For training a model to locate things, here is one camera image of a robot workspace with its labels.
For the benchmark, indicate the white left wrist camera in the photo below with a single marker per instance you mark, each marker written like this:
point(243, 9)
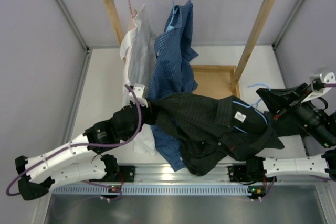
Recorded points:
point(139, 91)

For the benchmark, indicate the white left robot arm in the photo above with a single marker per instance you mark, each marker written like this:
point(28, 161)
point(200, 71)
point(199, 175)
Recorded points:
point(85, 157)

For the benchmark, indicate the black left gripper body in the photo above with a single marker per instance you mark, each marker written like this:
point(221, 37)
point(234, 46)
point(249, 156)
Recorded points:
point(147, 116)

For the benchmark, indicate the pink wire hanger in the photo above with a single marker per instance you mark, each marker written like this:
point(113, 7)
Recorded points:
point(130, 1)

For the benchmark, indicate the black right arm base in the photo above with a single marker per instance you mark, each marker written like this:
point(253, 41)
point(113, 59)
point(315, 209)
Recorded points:
point(245, 174)

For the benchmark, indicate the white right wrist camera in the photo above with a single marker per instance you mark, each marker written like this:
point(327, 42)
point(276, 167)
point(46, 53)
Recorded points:
point(322, 80)

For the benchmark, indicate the dark pinstriped shirt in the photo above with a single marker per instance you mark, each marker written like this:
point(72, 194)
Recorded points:
point(210, 129)

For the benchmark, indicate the light blue slotted cable duct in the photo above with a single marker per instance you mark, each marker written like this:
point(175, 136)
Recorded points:
point(199, 190)

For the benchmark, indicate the wooden clothes rack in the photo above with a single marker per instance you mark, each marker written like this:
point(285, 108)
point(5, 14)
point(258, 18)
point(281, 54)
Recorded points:
point(216, 80)

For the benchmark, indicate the light blue wire hanger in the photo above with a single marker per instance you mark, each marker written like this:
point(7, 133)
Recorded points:
point(256, 104)

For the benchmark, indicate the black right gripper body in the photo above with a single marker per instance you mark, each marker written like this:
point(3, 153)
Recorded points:
point(306, 112)

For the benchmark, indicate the blue checked shirt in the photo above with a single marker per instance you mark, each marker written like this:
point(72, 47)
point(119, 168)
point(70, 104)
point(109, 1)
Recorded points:
point(172, 74)

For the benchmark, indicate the white shirt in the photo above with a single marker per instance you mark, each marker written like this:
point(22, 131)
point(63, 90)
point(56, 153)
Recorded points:
point(137, 49)

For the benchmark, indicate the blue hanger with clip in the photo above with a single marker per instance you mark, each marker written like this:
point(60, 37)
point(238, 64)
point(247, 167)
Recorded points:
point(173, 3)

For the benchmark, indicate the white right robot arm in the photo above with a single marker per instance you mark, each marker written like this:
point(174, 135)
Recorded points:
point(318, 164)

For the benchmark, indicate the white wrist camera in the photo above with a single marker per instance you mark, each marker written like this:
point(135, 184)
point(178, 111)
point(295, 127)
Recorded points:
point(322, 80)
point(139, 91)

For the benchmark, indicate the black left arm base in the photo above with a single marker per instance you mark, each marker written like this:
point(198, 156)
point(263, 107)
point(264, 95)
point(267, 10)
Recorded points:
point(126, 174)

